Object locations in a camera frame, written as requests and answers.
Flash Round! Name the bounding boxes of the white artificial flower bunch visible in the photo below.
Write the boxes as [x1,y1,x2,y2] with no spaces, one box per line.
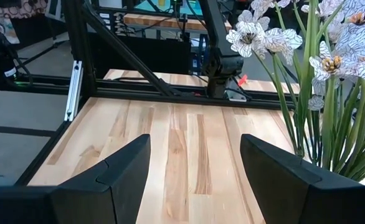
[306,40,365,184]
[225,9,305,156]
[300,0,365,184]

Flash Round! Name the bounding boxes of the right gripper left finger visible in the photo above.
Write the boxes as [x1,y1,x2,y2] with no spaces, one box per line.
[50,133,152,224]

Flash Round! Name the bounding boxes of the black aluminium table frame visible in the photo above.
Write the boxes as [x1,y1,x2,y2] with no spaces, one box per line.
[14,0,298,187]

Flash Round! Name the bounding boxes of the brown patterned fabric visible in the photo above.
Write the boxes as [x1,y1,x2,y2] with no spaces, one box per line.
[0,0,49,20]

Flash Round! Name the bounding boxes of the wooden background table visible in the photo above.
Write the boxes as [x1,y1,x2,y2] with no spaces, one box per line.
[122,12,233,32]

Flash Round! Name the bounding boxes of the silver aluminium bracket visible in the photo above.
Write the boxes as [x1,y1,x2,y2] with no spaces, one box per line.
[63,60,84,123]

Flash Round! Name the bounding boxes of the small red clip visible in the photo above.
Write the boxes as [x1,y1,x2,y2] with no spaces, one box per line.
[237,73,249,87]

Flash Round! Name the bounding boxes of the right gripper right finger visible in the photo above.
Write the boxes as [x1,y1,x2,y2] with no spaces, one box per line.
[240,133,359,224]

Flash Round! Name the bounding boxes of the black cabinet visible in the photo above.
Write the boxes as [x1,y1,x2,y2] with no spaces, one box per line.
[88,30,192,79]

